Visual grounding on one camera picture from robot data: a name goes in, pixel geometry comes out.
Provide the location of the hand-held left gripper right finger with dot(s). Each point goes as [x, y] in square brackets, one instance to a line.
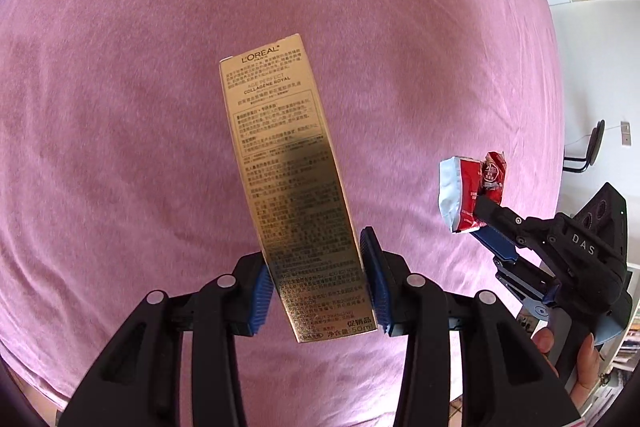
[374, 277]

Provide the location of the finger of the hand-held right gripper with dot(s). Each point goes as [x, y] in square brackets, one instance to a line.
[520, 227]
[495, 244]

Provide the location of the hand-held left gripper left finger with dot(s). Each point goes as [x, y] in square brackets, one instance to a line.
[262, 294]

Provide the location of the red white packet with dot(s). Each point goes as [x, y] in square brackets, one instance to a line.
[465, 192]

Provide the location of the gold cardboard box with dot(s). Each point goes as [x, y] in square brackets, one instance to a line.
[290, 182]

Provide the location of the person's right hand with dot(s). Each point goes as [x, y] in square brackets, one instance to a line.
[587, 367]

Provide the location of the pink blanket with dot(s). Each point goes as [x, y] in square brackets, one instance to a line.
[150, 57]

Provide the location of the black tubular frame chair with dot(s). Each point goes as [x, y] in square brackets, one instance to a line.
[592, 147]

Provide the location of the white wall socket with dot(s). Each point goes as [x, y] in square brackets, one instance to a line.
[625, 134]

